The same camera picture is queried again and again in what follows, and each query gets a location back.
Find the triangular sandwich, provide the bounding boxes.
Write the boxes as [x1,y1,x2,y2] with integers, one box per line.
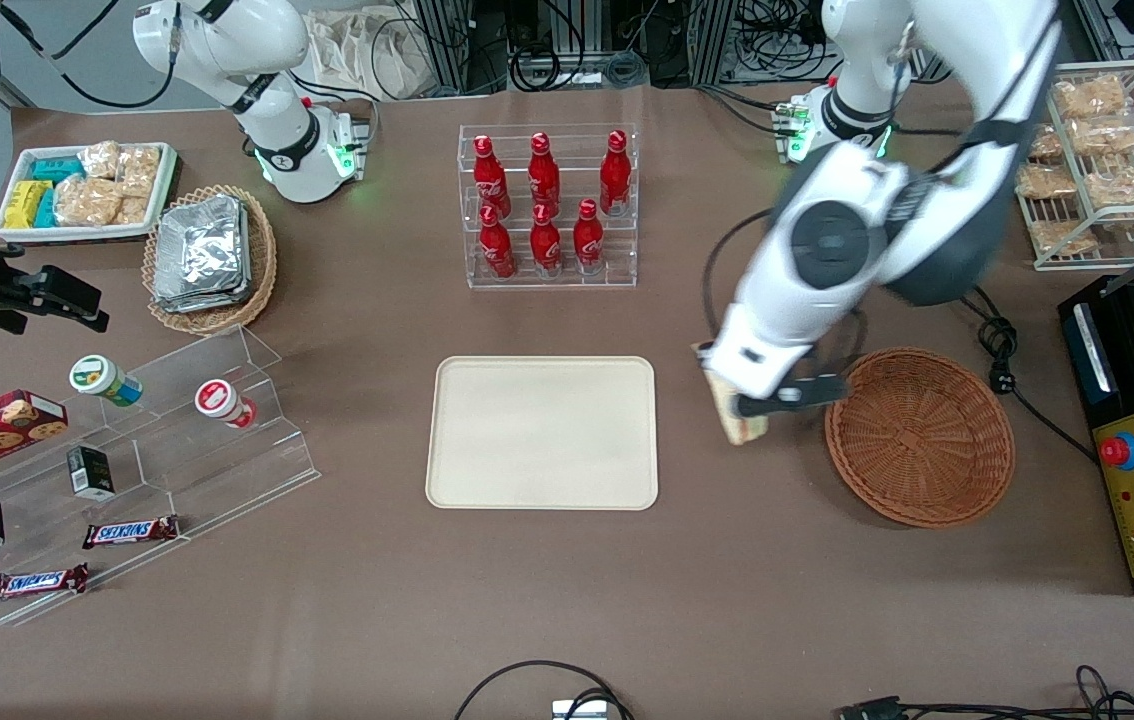
[692,343,770,445]

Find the white rectangular snack tray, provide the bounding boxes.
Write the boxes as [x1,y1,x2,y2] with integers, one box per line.
[0,142,179,245]

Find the light wicker basket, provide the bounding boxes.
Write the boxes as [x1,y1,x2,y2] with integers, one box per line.
[142,184,279,337]

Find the cream plastic serving tray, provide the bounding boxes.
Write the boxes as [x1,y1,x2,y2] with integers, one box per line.
[425,356,659,512]

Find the round brown wicker basket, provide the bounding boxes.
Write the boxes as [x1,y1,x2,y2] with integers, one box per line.
[824,347,1016,529]

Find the green lid yogurt cup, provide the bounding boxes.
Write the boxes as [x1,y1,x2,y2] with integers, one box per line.
[69,355,144,407]

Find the yellow snack packet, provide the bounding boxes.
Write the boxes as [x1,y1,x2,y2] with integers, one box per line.
[4,180,54,230]

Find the silver foil pack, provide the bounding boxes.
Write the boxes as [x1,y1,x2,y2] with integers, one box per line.
[155,195,248,301]
[152,282,252,314]

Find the red lid yogurt cup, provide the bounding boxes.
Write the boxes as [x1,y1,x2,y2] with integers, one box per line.
[195,379,259,430]

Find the clear acrylic stepped shelf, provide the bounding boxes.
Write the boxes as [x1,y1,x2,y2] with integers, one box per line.
[0,325,321,628]

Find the brown Snickers bar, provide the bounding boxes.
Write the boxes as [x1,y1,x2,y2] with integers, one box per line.
[0,564,91,603]
[83,516,181,550]

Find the beige cloth bag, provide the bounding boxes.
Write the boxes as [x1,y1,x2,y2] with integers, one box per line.
[305,8,439,102]

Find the red cola bottle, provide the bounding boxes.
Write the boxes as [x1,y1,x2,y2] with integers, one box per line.
[599,130,633,217]
[473,135,513,220]
[479,205,517,280]
[530,203,564,279]
[573,198,607,276]
[528,132,562,217]

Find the clear acrylic bottle rack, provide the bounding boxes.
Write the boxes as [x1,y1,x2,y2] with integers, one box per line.
[458,124,639,290]

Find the black machine housing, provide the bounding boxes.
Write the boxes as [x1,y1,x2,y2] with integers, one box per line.
[1058,275,1134,598]

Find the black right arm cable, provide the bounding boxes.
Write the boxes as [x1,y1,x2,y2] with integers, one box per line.
[0,0,180,111]

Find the aluminium frame post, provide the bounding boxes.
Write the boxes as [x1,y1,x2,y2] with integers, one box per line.
[687,0,740,87]
[415,0,490,97]

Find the black looped cable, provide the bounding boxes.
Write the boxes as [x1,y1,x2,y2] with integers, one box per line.
[454,660,634,720]

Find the black cable bundle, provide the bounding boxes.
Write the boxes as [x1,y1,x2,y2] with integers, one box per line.
[505,0,650,93]

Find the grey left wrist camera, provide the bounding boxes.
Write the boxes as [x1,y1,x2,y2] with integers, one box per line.
[735,374,849,420]

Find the black cable with connector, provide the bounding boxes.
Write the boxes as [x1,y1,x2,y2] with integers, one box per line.
[835,665,1134,720]

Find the black power cable with plug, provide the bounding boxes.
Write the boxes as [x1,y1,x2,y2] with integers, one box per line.
[970,285,1099,463]

